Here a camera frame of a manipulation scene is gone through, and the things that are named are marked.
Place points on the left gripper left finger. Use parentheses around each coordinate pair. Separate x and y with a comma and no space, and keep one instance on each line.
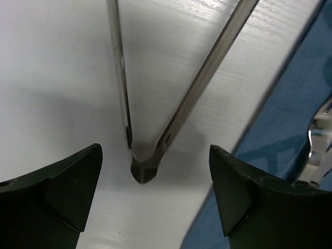
(49,207)

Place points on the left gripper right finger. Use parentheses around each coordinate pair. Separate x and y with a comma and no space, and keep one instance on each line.
(260,210)

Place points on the metal tongs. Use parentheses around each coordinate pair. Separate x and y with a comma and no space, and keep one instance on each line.
(164,60)

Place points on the blue letter placemat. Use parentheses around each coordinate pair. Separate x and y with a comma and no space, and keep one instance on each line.
(278,141)

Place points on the fork with patterned handle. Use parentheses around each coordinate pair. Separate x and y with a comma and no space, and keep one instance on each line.
(320,142)

